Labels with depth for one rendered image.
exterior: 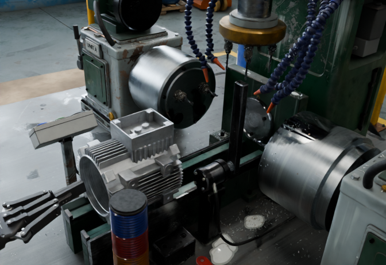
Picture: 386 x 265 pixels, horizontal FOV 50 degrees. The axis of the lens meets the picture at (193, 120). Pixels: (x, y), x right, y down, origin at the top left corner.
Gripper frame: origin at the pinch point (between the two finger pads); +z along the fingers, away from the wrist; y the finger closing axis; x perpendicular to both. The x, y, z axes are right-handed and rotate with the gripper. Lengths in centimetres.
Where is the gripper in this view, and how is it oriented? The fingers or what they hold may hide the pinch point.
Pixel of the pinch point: (70, 192)
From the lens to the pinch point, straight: 100.2
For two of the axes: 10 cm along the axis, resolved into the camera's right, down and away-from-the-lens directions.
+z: 7.7, -4.1, 4.9
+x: 0.7, 8.2, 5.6
